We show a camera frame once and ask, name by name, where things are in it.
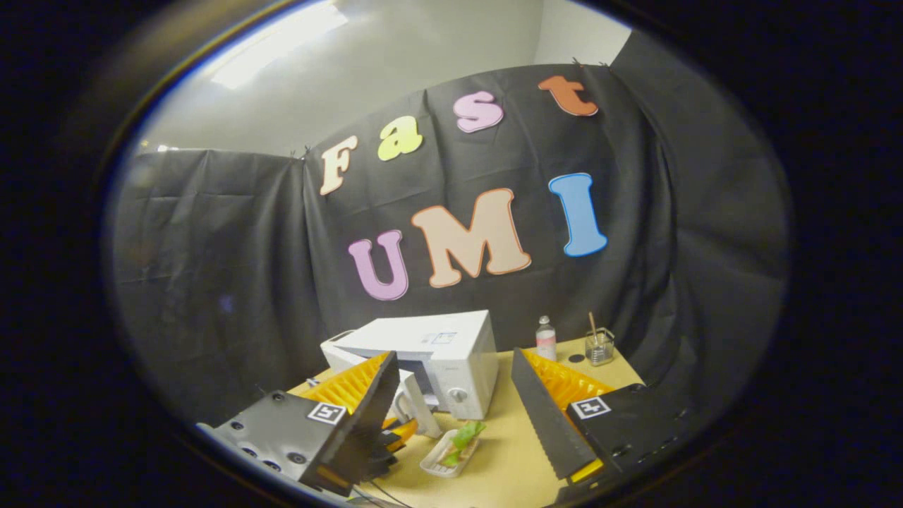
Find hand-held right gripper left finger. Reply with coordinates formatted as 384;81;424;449
198;351;401;497

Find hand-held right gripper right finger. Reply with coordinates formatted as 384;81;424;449
511;347;706;484

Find small glass jar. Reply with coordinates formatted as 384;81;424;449
584;328;616;367

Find white tray with green lettuce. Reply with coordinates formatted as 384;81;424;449
420;420;487;478

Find black backdrop cloth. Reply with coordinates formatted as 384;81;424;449
109;32;789;428

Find small clear plastic bottle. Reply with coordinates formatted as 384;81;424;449
535;315;557;362

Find white microwave oven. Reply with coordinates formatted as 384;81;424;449
320;310;499;440

